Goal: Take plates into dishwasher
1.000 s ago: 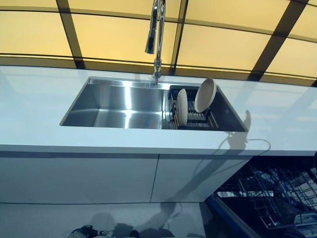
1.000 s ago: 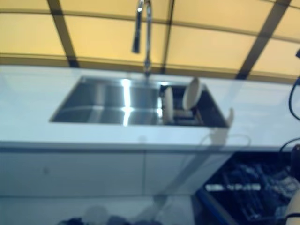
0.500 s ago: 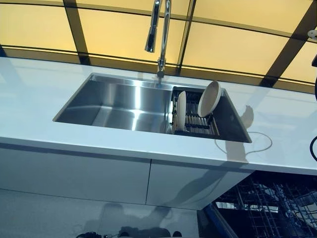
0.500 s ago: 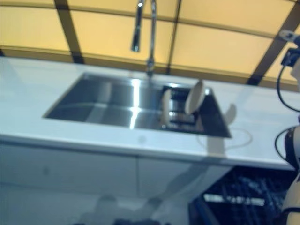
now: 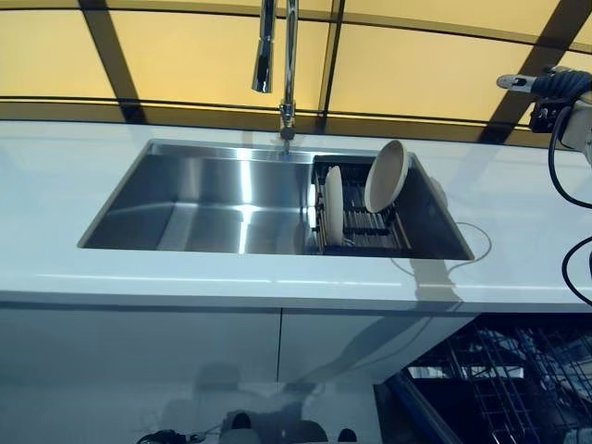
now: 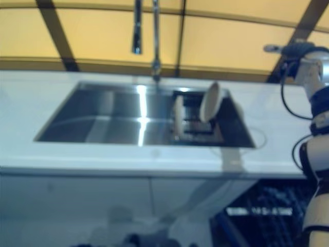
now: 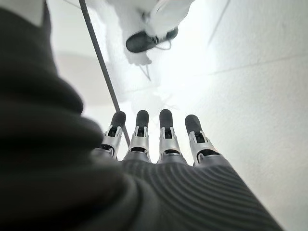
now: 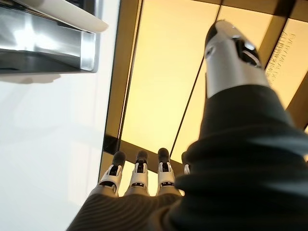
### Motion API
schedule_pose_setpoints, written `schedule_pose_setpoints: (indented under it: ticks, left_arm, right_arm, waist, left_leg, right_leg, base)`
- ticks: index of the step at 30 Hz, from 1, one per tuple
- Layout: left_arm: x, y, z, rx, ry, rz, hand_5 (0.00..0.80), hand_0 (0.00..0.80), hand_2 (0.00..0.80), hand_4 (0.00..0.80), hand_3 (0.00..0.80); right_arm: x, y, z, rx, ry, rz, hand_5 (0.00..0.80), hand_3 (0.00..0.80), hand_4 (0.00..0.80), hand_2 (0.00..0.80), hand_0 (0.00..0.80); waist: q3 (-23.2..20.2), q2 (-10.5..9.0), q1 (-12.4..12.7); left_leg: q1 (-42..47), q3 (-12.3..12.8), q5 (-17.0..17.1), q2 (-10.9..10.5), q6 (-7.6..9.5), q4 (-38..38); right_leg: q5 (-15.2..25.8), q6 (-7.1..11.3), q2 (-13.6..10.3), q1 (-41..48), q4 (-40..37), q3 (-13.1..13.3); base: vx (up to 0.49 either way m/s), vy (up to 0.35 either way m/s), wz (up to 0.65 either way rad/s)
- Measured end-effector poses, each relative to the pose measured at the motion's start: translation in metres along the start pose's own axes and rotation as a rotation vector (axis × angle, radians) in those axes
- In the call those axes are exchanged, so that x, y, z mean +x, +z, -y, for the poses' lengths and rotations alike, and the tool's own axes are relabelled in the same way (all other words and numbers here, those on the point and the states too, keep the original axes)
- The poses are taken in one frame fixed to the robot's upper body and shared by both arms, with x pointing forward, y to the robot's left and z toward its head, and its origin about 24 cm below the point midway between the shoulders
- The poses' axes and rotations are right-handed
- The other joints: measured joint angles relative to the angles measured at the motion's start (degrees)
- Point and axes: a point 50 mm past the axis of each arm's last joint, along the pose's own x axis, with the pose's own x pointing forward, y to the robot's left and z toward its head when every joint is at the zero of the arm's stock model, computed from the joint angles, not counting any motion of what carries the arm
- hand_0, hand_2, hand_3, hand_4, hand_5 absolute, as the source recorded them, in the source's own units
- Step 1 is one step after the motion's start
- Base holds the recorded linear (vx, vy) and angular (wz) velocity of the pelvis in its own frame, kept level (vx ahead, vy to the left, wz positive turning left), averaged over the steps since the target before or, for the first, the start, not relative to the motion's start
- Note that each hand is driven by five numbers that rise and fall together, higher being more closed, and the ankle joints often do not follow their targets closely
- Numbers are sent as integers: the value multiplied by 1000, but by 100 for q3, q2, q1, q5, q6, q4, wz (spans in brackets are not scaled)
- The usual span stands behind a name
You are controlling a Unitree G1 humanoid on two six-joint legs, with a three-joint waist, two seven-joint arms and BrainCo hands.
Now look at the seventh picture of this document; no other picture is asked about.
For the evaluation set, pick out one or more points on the dark left robot hand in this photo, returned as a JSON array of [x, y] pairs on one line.
[[72, 187]]

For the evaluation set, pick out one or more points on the dark cabinet base strip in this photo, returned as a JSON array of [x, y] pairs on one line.
[[101, 57]]

